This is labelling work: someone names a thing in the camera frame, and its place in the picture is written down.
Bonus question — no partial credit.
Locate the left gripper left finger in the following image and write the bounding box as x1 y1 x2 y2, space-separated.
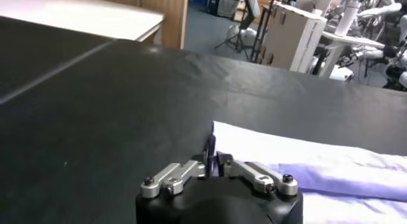
141 133 213 199

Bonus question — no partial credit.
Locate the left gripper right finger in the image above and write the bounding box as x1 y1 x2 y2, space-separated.
212 150 299 197

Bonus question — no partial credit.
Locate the lavender t-shirt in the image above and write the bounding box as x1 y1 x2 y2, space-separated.
212 120 407 224

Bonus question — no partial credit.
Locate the wide black table cover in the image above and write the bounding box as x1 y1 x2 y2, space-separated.
0 39 407 224

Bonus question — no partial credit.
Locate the small white round pod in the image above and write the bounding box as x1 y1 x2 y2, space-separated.
227 24 258 46

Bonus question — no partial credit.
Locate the tall white cardboard box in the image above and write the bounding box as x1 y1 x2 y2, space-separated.
259 2 328 73

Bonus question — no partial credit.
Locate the black monitor tripod stand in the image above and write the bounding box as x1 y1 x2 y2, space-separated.
214 0 265 62

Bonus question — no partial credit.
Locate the white standing desk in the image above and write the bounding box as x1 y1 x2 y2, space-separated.
317 31 385 80

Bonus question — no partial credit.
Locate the white bottle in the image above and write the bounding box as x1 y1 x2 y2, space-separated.
335 1 362 37

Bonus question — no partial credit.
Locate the narrow black table cover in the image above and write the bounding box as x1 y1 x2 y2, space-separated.
0 16 117 102

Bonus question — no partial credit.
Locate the white table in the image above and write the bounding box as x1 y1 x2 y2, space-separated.
0 0 165 43

